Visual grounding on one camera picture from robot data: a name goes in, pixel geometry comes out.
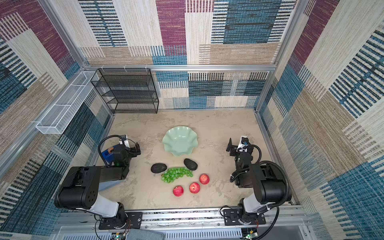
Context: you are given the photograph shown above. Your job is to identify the dark avocado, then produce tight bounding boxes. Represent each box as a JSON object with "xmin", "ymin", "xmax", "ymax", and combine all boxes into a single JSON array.
[
  {"xmin": 151, "ymin": 163, "xmax": 168, "ymax": 174},
  {"xmin": 184, "ymin": 159, "xmax": 198, "ymax": 171}
]

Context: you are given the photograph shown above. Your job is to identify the red apple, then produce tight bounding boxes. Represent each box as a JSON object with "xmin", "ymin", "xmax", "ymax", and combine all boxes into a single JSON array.
[
  {"xmin": 199, "ymin": 174, "xmax": 210, "ymax": 185},
  {"xmin": 189, "ymin": 182, "xmax": 201, "ymax": 194},
  {"xmin": 173, "ymin": 186, "xmax": 184, "ymax": 197}
]

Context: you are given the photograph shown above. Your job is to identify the green grape bunch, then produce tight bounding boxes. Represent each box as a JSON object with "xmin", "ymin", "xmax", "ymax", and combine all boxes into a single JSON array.
[{"xmin": 162, "ymin": 167, "xmax": 193, "ymax": 183}]

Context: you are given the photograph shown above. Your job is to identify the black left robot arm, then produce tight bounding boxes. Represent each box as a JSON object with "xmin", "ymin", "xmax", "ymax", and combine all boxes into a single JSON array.
[{"xmin": 54, "ymin": 135, "xmax": 141, "ymax": 230}]

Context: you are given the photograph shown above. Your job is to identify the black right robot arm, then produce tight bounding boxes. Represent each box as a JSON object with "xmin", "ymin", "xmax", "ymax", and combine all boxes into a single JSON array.
[{"xmin": 220, "ymin": 137, "xmax": 292, "ymax": 226}]

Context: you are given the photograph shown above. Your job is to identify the pale green scalloped fruit bowl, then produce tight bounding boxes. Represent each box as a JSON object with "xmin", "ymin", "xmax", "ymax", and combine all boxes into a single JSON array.
[{"xmin": 162, "ymin": 126, "xmax": 198, "ymax": 157}]

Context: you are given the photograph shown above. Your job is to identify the blue tape dispenser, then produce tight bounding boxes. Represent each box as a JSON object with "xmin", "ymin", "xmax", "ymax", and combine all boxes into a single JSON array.
[{"xmin": 102, "ymin": 147, "xmax": 114, "ymax": 166}]

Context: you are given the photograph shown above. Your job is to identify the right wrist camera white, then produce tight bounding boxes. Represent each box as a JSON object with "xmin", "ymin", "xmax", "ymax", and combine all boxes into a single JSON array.
[{"xmin": 238, "ymin": 137, "xmax": 250, "ymax": 152}]

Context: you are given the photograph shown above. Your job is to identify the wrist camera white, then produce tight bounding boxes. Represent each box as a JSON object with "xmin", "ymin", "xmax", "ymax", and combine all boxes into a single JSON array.
[
  {"xmin": 238, "ymin": 137, "xmax": 250, "ymax": 152},
  {"xmin": 119, "ymin": 135, "xmax": 130, "ymax": 148}
]

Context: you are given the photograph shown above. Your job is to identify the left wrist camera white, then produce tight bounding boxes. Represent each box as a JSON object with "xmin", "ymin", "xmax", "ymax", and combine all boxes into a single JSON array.
[{"xmin": 119, "ymin": 135, "xmax": 130, "ymax": 148}]

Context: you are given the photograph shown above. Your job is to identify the black wire shelf rack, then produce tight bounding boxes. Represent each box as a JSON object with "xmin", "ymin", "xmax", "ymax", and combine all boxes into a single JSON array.
[{"xmin": 91, "ymin": 68, "xmax": 159, "ymax": 114}]

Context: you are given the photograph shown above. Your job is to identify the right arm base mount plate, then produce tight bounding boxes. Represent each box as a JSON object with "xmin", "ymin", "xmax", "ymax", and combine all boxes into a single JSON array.
[{"xmin": 220, "ymin": 208, "xmax": 266, "ymax": 226}]

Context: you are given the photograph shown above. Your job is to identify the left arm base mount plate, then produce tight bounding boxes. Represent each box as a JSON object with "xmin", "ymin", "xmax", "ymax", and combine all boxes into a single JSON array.
[{"xmin": 98, "ymin": 212, "xmax": 143, "ymax": 230}]

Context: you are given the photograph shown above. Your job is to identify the white wire mesh basket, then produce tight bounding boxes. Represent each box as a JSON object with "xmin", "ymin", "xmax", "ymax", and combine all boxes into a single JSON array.
[{"xmin": 36, "ymin": 71, "xmax": 95, "ymax": 135}]

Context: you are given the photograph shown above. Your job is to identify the aluminium front rail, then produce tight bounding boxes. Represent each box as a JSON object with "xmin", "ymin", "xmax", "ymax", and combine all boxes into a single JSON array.
[{"xmin": 52, "ymin": 205, "xmax": 310, "ymax": 234}]

